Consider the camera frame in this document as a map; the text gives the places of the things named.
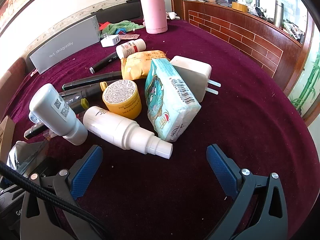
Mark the yellow round jar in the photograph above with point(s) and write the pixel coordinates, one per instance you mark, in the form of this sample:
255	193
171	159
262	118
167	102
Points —
122	100

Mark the red cloth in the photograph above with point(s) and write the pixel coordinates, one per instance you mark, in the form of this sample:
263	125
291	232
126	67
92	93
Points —
104	26

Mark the pink sachet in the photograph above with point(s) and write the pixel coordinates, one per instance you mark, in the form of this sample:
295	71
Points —
130	36

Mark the white pill bottle red label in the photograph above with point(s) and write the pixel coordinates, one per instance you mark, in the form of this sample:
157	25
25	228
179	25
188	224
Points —
130	48

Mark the white crumpled tissue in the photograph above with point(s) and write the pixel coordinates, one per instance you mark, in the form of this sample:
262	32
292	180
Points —
173	15

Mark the teal tissue pack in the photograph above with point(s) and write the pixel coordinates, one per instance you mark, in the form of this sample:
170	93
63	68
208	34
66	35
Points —
167	100

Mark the white spray bottle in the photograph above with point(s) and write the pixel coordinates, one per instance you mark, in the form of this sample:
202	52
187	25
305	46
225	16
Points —
112	127

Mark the large white power adapter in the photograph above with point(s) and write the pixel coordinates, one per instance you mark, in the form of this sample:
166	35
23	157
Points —
192	77

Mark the bamboo print wall panel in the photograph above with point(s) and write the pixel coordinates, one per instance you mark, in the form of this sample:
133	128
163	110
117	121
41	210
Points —
307	87

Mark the black marker pen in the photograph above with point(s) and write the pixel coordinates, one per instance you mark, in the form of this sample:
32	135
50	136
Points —
103	62

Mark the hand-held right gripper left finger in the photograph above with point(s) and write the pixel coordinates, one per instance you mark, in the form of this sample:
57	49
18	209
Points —
86	172

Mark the yellow snack packet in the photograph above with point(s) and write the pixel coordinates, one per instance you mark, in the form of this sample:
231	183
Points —
136	66

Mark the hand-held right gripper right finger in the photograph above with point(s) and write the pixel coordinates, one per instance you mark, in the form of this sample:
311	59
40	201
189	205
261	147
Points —
221	170

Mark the grey cardboard shoe box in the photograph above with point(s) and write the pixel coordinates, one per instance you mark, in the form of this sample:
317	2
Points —
62	47

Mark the steel flask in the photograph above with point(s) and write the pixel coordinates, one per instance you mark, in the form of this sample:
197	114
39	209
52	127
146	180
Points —
278	15

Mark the green towel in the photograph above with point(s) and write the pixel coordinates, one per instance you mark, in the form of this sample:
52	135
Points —
122	25

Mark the burgundy tablecloth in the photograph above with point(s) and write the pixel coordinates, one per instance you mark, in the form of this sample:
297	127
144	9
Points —
175	192

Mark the white usb charger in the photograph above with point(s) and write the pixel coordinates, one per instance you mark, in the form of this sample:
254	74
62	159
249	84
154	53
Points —
110	41

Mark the black foil packet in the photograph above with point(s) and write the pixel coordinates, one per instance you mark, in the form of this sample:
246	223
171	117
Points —
22	155

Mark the black marker green cap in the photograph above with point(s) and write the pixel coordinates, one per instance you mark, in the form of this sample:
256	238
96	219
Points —
92	80

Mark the pink thermos bottle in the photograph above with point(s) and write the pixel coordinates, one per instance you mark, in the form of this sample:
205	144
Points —
153	10

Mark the small yellow box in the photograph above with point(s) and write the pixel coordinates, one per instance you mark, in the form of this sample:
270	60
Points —
239	7

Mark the shallow cardboard box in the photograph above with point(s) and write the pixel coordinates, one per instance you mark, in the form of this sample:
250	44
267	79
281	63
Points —
6	135

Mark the white squeeze bottle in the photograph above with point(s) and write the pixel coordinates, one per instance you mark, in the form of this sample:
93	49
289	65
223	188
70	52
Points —
55	112

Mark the black marker olive cap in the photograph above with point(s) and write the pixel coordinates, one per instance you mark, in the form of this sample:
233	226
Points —
77	105

